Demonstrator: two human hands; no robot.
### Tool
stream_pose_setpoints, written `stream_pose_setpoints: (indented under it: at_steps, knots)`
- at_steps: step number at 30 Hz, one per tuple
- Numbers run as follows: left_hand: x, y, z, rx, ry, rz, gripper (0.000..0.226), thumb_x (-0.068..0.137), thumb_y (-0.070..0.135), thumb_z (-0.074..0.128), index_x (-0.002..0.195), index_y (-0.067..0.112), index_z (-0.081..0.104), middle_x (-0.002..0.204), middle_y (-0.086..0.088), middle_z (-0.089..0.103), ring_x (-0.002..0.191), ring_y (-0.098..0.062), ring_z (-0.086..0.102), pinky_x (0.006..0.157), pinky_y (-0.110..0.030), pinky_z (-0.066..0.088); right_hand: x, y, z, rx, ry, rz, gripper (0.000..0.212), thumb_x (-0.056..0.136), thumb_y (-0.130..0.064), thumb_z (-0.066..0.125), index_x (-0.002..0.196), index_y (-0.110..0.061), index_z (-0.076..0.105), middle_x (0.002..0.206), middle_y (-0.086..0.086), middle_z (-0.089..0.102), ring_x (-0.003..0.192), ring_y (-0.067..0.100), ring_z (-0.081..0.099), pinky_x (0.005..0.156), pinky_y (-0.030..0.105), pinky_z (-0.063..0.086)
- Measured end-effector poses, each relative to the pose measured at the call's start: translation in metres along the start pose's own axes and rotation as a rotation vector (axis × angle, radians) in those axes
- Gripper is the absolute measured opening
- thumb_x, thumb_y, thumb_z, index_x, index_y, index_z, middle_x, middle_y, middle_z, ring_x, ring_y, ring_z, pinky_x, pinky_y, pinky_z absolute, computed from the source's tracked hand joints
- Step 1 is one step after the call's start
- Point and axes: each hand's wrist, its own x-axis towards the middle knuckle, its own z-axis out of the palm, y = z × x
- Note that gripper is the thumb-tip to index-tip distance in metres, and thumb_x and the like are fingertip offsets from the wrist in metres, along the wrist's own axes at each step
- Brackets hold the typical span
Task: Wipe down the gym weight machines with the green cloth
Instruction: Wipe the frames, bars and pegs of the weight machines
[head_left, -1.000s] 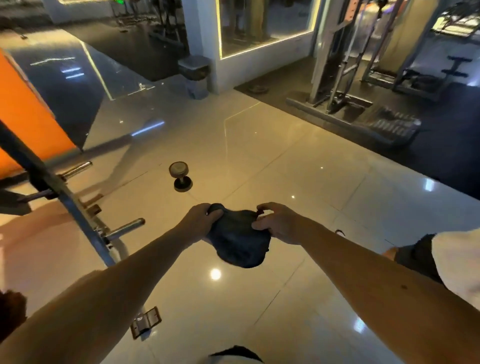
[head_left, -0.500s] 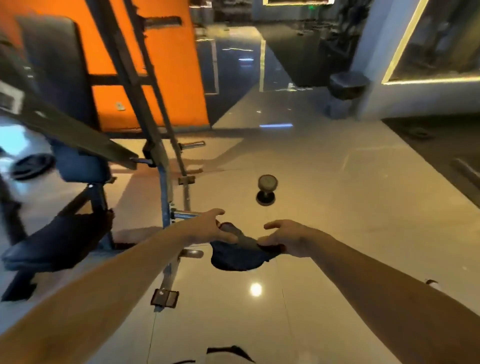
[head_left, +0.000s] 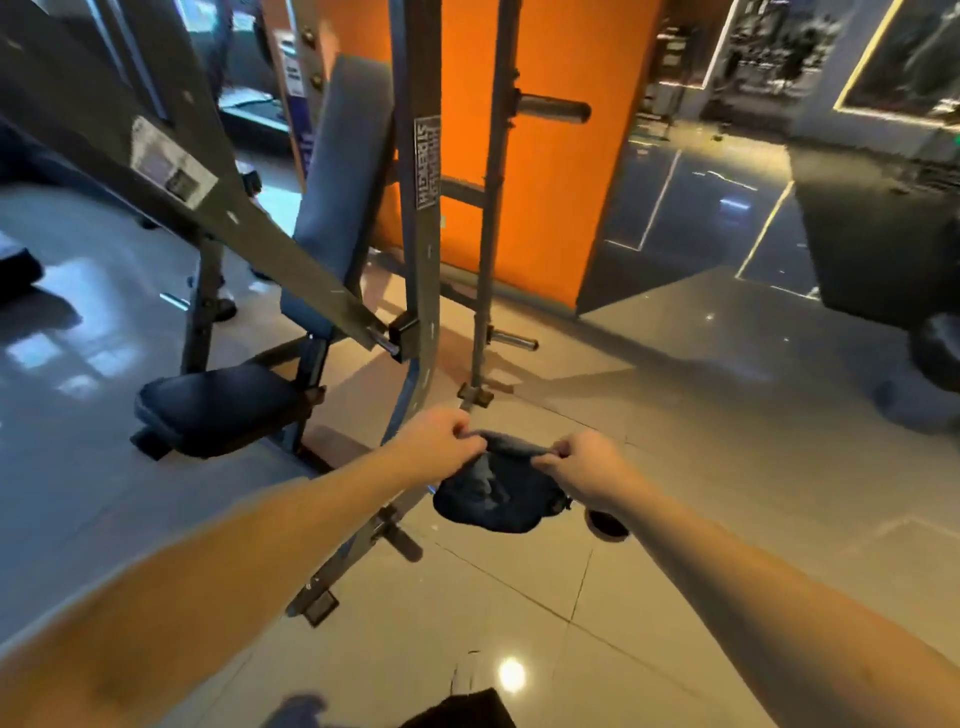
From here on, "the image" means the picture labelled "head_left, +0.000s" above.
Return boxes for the person's left hand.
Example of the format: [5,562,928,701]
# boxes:
[382,405,489,486]

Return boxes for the person's right hand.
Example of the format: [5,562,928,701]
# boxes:
[529,429,650,516]

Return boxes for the green cleaning cloth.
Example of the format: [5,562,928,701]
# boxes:
[432,432,575,536]

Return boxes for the grey steel gym machine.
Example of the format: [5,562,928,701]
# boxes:
[0,0,594,629]

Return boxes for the person's left forearm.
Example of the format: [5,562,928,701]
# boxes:
[0,447,414,728]

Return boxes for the person's right forearm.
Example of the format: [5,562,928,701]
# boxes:
[607,483,960,728]

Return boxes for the person's black trousers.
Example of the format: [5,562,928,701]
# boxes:
[397,687,519,728]

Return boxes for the black dumbbell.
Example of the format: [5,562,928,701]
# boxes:
[585,510,632,543]

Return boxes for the chrome weight storage peg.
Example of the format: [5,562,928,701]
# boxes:
[487,325,540,354]

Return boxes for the black treadmill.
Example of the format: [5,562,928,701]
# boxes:
[217,82,294,134]

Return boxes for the lit frame wall panel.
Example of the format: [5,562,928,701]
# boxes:
[832,0,960,129]

